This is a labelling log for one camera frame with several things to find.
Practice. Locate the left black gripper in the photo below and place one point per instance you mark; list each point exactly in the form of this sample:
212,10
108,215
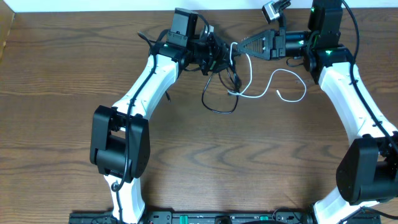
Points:
210,55

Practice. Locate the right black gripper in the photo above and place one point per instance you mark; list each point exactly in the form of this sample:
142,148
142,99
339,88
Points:
273,45

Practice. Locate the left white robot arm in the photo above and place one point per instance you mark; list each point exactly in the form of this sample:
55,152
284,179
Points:
120,141

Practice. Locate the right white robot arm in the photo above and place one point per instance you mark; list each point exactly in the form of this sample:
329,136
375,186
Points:
367,175

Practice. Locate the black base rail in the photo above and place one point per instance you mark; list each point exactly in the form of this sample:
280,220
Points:
159,217

